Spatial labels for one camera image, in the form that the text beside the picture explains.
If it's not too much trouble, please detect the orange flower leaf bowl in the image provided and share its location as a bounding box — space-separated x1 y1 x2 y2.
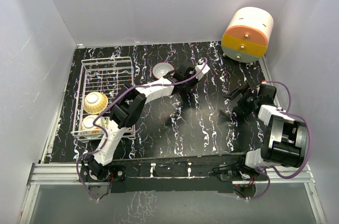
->
81 114 104 140

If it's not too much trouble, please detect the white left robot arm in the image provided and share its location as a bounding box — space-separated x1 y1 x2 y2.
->
79 58 210 181

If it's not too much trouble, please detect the yellow sun pattern bowl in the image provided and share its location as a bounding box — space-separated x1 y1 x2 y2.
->
84 92 108 114

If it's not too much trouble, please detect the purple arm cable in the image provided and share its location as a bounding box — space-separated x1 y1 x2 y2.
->
233 80 313 201
75 57 209 201

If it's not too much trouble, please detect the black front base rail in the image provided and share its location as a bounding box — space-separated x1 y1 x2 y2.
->
78 154 271 194

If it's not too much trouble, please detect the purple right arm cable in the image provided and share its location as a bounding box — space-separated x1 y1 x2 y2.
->
233 80 313 201

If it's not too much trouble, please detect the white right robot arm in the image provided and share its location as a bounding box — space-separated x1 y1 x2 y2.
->
225 80 311 180

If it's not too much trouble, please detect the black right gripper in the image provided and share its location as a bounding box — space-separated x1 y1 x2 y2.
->
225 83 260 117

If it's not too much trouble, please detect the grey bowl red rim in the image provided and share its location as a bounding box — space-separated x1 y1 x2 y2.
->
152 62 174 79

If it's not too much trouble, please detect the aluminium frame rail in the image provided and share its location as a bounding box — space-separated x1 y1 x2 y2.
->
17 163 91 224

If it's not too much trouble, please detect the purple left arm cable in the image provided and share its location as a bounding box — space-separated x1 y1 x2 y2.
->
75 57 209 201

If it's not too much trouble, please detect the white wire dish rack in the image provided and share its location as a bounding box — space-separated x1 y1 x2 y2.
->
71 57 134 142

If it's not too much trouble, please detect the cylindrical drawer cabinet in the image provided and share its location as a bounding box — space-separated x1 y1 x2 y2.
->
221 7 274 63

